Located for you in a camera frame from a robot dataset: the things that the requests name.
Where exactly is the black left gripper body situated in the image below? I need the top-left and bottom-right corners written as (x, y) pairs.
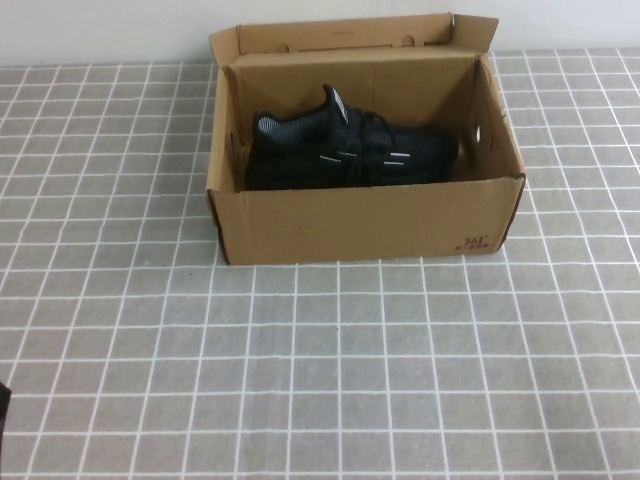
top-left (0, 381), bottom-right (13, 442)

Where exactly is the black sneaker with white stripes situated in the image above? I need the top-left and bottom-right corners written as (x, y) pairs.
top-left (243, 83), bottom-right (461, 192)

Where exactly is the brown cardboard shoe box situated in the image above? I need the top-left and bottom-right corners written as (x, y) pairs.
top-left (205, 12), bottom-right (528, 267)

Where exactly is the grey white-grid tablecloth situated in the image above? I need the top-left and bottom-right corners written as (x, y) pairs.
top-left (0, 44), bottom-right (640, 480)

